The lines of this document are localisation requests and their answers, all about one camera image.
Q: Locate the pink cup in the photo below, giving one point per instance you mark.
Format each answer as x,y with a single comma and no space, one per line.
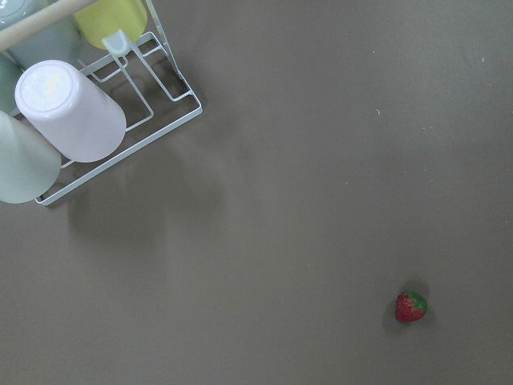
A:
79,119

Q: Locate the pale green cup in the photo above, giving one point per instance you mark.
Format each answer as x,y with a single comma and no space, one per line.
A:
29,163

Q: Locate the yellow-green cup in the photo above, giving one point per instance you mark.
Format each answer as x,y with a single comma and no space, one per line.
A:
103,18

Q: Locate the grey-blue cup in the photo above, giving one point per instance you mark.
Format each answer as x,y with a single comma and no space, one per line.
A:
59,41

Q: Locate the red strawberry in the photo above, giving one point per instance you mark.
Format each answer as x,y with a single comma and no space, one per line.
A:
410,306

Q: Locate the white wire cup rack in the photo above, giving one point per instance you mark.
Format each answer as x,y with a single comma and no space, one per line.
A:
141,77

